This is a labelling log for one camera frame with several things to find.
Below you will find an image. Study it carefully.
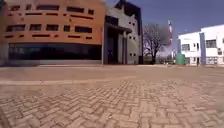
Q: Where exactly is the grey building with dark top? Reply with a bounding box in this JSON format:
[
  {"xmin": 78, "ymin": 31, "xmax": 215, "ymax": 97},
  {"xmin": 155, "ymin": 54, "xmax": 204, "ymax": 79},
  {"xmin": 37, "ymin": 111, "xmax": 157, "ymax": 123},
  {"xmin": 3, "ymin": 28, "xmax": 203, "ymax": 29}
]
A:
[{"xmin": 103, "ymin": 0, "xmax": 145, "ymax": 66}]

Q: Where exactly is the reddish brick paved plaza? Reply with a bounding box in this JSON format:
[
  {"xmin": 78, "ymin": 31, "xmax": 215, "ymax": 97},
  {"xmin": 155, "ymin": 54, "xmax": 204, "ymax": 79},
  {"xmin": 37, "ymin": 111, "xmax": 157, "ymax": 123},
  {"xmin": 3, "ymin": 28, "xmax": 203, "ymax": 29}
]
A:
[{"xmin": 0, "ymin": 63, "xmax": 224, "ymax": 128}]

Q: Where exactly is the bare tree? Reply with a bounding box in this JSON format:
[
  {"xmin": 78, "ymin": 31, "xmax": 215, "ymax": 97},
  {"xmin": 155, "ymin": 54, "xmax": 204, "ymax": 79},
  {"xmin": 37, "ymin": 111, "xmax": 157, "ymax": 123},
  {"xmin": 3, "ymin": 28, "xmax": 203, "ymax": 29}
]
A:
[{"xmin": 142, "ymin": 22, "xmax": 170, "ymax": 65}]

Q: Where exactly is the red and white mast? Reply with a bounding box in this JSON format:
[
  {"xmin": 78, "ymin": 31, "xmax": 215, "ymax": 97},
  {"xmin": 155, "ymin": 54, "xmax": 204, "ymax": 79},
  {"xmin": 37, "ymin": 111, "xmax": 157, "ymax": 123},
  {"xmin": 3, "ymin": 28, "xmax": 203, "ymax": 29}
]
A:
[{"xmin": 167, "ymin": 19, "xmax": 175, "ymax": 62}]

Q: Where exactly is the green container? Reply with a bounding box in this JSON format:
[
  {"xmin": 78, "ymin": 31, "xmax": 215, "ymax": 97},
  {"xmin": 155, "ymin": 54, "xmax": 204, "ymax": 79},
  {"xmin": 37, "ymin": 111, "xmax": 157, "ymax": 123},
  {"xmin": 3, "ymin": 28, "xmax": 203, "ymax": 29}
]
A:
[{"xmin": 175, "ymin": 53, "xmax": 187, "ymax": 66}]

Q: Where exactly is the orange building with dark windows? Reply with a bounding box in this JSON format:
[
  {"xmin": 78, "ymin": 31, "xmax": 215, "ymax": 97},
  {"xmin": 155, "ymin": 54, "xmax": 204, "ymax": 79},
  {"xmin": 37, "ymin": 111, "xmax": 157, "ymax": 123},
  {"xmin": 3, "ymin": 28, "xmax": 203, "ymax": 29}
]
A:
[{"xmin": 0, "ymin": 0, "xmax": 107, "ymax": 67}]

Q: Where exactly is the white building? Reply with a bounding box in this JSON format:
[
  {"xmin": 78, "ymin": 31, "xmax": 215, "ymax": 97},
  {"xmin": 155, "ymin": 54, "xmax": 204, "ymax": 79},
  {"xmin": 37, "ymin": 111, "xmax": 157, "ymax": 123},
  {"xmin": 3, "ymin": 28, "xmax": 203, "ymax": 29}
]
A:
[{"xmin": 177, "ymin": 24, "xmax": 224, "ymax": 66}]

